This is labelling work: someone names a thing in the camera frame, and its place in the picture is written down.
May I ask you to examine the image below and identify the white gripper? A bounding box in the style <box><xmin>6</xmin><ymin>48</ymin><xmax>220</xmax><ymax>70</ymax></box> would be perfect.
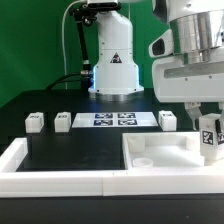
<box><xmin>149</xmin><ymin>29</ymin><xmax>224</xmax><ymax>133</ymax></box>

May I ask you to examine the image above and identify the white square table top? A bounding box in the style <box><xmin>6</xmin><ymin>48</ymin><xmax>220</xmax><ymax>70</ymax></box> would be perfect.
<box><xmin>122</xmin><ymin>132</ymin><xmax>206</xmax><ymax>170</ymax></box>

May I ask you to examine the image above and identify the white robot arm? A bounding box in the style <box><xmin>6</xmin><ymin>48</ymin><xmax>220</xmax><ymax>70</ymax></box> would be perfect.
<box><xmin>87</xmin><ymin>0</ymin><xmax>224</xmax><ymax>131</ymax></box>

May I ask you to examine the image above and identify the white fiducial marker sheet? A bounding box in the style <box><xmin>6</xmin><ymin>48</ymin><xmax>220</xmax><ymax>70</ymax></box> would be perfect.
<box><xmin>72</xmin><ymin>112</ymin><xmax>158</xmax><ymax>128</ymax></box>

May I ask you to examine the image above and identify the white U-shaped obstacle fence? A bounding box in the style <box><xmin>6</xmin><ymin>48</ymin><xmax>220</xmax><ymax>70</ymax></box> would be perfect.
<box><xmin>0</xmin><ymin>138</ymin><xmax>224</xmax><ymax>197</ymax></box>

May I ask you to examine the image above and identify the black cable bundle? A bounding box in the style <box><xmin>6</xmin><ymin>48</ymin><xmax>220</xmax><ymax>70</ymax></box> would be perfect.
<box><xmin>45</xmin><ymin>73</ymin><xmax>91</xmax><ymax>91</ymax></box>

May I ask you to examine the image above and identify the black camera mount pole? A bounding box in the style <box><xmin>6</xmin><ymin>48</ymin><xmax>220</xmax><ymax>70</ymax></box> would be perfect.
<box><xmin>69</xmin><ymin>3</ymin><xmax>97</xmax><ymax>91</ymax></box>

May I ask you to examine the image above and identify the white cable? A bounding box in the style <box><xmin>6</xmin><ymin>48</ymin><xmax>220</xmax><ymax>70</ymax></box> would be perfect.
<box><xmin>61</xmin><ymin>0</ymin><xmax>88</xmax><ymax>90</ymax></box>

